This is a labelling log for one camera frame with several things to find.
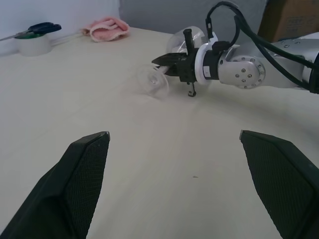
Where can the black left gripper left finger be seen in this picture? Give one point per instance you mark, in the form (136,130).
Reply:
(62,189)

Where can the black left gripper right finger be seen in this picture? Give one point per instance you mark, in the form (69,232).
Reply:
(286,184)

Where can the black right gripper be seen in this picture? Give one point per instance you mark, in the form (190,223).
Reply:
(188,67)

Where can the clear wine glass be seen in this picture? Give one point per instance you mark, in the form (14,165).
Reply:
(154,82)

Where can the pink fluffy towel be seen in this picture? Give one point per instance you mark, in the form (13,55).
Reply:
(107,31)

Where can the brown cardboard box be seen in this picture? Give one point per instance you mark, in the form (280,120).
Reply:
(291,17)

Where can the white tape roll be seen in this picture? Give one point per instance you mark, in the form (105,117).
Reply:
(32,47)

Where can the green roll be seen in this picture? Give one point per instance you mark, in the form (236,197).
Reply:
(30,36)

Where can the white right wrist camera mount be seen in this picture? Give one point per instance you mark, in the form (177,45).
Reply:
(199,62)

